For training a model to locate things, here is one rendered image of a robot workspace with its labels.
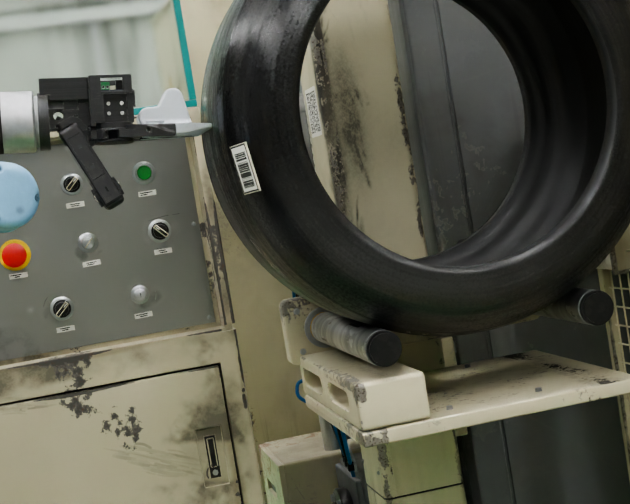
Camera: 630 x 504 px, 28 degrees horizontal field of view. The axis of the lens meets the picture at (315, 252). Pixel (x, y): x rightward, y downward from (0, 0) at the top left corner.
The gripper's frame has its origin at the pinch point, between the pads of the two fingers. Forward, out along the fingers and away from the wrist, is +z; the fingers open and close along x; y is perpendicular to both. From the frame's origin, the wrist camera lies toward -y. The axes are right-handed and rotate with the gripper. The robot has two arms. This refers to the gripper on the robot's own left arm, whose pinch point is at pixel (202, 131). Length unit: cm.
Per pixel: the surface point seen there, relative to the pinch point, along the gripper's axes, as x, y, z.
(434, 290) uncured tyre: -12.0, -21.1, 25.6
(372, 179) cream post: 25.9, -6.6, 28.4
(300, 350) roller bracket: 23.1, -31.2, 15.4
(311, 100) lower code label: 32.2, 6.1, 21.1
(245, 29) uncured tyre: -8.9, 11.4, 4.8
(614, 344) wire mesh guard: 27, -35, 67
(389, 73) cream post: 26.0, 9.2, 32.0
